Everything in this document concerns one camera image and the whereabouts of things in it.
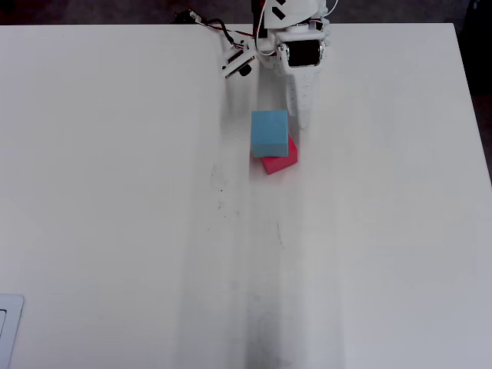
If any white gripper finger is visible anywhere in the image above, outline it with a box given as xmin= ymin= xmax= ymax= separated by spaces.
xmin=284 ymin=72 xmax=300 ymax=118
xmin=298 ymin=68 xmax=323 ymax=130

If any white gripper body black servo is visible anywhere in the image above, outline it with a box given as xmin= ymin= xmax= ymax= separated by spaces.
xmin=253 ymin=21 xmax=332 ymax=72

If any blue foam cube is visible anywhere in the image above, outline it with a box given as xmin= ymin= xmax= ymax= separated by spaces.
xmin=250 ymin=109 xmax=289 ymax=158

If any red foam cube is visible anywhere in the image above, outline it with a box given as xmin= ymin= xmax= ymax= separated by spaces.
xmin=252 ymin=135 xmax=300 ymax=176

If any small black connector board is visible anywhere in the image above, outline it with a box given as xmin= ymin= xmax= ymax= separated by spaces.
xmin=175 ymin=9 xmax=203 ymax=26

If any silver laptop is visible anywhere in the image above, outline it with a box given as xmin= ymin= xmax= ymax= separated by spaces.
xmin=0 ymin=294 xmax=25 ymax=369

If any translucent spiral cable wrap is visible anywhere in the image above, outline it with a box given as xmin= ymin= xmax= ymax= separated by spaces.
xmin=321 ymin=9 xmax=333 ymax=49

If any red white board wire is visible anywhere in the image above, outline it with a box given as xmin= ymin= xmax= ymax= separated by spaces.
xmin=199 ymin=18 xmax=257 ymax=39

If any wrist camera board white mount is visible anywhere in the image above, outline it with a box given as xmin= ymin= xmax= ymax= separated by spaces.
xmin=221 ymin=45 xmax=255 ymax=81

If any black camera cable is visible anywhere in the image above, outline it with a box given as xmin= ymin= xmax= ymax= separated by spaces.
xmin=198 ymin=17 xmax=247 ymax=51

